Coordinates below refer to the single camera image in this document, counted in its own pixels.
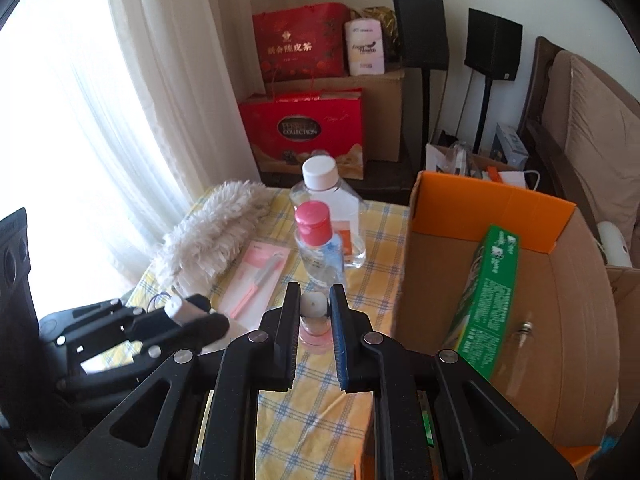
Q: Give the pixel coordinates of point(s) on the cardboard box with orange flaps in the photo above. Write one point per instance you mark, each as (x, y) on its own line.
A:
(550, 335)

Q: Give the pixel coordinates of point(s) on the brown wooden sofa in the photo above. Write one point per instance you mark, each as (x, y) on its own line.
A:
(537, 135)

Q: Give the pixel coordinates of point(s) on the gold wrapped item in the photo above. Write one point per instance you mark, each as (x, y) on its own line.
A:
(380, 15)

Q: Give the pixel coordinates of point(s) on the long green carton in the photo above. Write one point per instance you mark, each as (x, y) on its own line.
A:
(485, 300)

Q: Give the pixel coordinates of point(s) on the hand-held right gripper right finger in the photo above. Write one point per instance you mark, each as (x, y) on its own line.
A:
(340, 345)

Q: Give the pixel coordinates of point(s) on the small orange item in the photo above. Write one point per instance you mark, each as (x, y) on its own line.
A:
(492, 172)

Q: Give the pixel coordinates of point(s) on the black speaker stand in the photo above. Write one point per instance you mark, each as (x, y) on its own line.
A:
(484, 110)
(427, 110)

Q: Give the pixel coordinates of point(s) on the beige sofa cushion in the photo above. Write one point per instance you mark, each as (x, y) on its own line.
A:
(595, 125)

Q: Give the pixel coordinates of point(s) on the large clear bottle white cap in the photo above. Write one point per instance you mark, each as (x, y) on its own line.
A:
(345, 205)

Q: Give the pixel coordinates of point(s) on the plain brown cardboard box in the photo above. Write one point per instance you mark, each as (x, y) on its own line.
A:
(385, 110)

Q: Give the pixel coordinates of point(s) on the clear plastic package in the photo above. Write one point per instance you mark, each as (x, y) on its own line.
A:
(460, 155)

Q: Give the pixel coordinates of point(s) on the clear bottle pink cap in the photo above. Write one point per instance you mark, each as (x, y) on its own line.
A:
(315, 255)

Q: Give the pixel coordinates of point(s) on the white rounded device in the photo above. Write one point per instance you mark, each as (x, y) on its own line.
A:
(612, 245)

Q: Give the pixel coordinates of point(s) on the black speaker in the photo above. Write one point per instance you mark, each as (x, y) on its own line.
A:
(492, 45)
(420, 32)

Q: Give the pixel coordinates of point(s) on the open cardboard box with clutter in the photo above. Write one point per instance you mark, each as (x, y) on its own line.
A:
(435, 160)

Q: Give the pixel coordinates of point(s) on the pink razor in package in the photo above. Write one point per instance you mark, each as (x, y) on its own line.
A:
(260, 270)

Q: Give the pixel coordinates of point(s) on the small clear glass bottle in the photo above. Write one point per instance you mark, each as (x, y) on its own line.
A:
(522, 340)

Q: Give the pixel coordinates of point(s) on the white tissue pack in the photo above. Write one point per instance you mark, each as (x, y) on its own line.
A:
(365, 47)

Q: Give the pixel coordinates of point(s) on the blue and white box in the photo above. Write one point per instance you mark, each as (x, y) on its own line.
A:
(510, 145)

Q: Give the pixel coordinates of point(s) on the red gift bag chocolate picture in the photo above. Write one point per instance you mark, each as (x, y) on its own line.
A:
(305, 130)

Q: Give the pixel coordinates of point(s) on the white fluffy duster head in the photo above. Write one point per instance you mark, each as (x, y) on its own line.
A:
(215, 235)

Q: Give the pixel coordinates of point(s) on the red gift bag gold print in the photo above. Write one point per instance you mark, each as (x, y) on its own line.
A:
(300, 45)

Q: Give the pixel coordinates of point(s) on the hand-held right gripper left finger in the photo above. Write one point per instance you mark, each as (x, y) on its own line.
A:
(289, 345)

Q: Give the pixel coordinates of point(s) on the white curtain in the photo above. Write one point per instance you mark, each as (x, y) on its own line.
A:
(175, 60)

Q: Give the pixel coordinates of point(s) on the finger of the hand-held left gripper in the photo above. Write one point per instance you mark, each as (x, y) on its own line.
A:
(205, 332)
(125, 322)

